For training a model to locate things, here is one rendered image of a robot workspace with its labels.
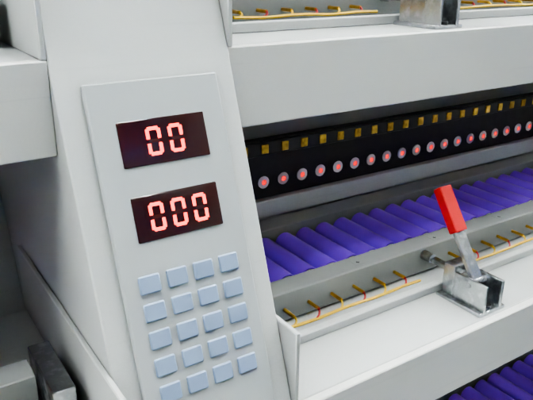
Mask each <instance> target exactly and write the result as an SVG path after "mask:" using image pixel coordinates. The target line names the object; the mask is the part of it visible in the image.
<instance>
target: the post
mask: <svg viewBox="0 0 533 400"><path fill-rule="evenodd" d="M40 8H41V15H42V22H43V30H44V43H45V50H46V56H47V59H46V60H45V61H47V65H48V77H49V85H50V91H51V99H52V112H53V119H54V126H55V133H56V147H57V153H58V155H57V156H54V157H48V158H43V159H38V160H28V161H23V162H17V163H8V164H3V165H0V192H1V196H2V203H3V206H4V210H5V215H6V221H7V225H8V229H9V233H10V239H11V244H12V248H13V254H14V259H15V262H16V266H17V273H18V277H19V281H20V284H21V292H22V295H23V299H24V304H25V298H24V292H23V286H22V281H21V271H20V265H19V260H18V254H17V246H18V245H21V246H22V247H23V249H24V250H25V252H26V253H27V255H28V256H29V258H30V259H31V261H32V262H33V263H34V265H35V266H36V268H37V270H38V271H39V272H40V274H41V275H42V277H43V278H44V280H45V281H46V283H47V284H48V285H49V287H50V288H51V290H52V292H53V293H54V295H55V296H56V297H57V298H58V300H59V302H60V303H61V305H62V306H63V308H64V309H65V310H66V311H67V313H68V315H69V316H70V318H71V320H72V321H73V322H74V323H75V325H76V327H77V328H78V329H79V331H80V333H81V334H82V335H83V337H84V338H85V340H86V342H87V343H88V344H89V346H90V347H91V348H92V350H93V351H94V353H95V355H96V356H97V357H98V359H99V360H100V361H101V363H102V365H103V366H104V368H105V369H106V370H107V372H108V373H109V375H110V377H111V378H112V379H113V381H114V382H115V383H116V385H117V387H118V388H119V390H120V391H121V393H122V394H123V395H124V396H125V398H126V400H143V398H142V394H141V390H140V383H139V379H138V374H137V370H136V363H135V359H134V355H133V350H132V343H131V339H130V335H129V330H128V323H127V319H126V315H125V308H124V303H123V299H122V295H121V288H120V283H119V279H118V275H117V268H116V264H115V259H114V255H113V248H112V244H111V240H110V235H109V229H108V225H107V220H106V216H105V209H104V205H103V201H102V193H101V189H100V185H99V181H98V173H97V169H96V165H95V161H94V154H93V149H92V145H91V141H90V134H89V129H88V125H87V121H86V114H85V110H84V105H83V101H82V94H81V90H80V87H81V86H82V85H90V84H98V83H114V82H122V81H130V80H138V79H154V78H162V77H171V76H179V75H195V74H203V73H211V72H215V73H216V76H217V84H218V89H219V93H220V101H221V106H222V110H223V115H224V123H225V128H226V132H227V137H228V145H229V149H230V154H231V158H232V166H233V171H234V176H235V180H236V188H237V193H238V197H239V202H240V210H241V214H242V219H243V226H244V232H245V236H246V241H247V249H248V253H249V258H250V262H251V270H252V275H253V279H254V284H255V292H256V297H257V301H258V306H259V314H260V318H261V323H262V327H263V335H264V340H265V345H266V353H267V357H268V362H269V366H270V374H271V379H272V383H273V388H274V396H275V400H291V397H290V389H289V384H288V379H287V374H286V366H285V362H284V357H283V353H282V345H281V340H280V336H279V331H278V323H277V318H276V313H275V309H274V301H273V296H272V291H271V287H270V279H269V274H268V270H267V262H266V257H265V252H264V247H263V239H262V235H261V230H260V226H259V218H258V213H257V209H256V204H255V196H254V191H253V186H252V181H251V173H250V169H249V164H248V160H247V152H246V147H245V143H244V138H243V130H242V125H241V120H240V112H239V107H238V103H237V98H236V90H235V86H234V81H233V77H232V69H231V64H230V59H229V54H228V46H227V42H226V37H225V33H224V25H223V20H222V15H221V11H220V3H219V0H40Z"/></svg>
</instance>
